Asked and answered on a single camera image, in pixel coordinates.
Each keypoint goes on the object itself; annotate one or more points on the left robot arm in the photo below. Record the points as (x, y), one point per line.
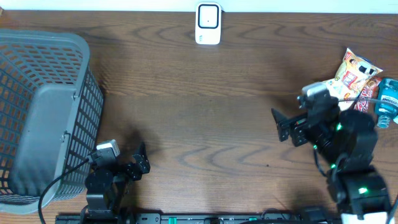
(107, 184)

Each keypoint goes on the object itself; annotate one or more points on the grey plastic basket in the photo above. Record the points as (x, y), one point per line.
(51, 107)

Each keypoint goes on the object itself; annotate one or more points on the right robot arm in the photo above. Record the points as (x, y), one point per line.
(346, 140)

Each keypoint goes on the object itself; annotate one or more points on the red chocolate bar wrapper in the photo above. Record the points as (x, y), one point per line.
(367, 92)

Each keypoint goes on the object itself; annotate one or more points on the white barcode scanner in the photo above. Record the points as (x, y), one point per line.
(208, 23)

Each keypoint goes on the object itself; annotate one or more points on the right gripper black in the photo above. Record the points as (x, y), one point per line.
(301, 124)

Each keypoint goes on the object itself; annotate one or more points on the large yellow snack bag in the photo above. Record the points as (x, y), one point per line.
(351, 77)

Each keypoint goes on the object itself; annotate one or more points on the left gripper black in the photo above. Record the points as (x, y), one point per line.
(141, 162)

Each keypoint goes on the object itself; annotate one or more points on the teal mouthwash bottle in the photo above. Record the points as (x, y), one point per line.
(386, 107)

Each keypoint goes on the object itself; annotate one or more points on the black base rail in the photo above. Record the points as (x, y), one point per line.
(271, 215)

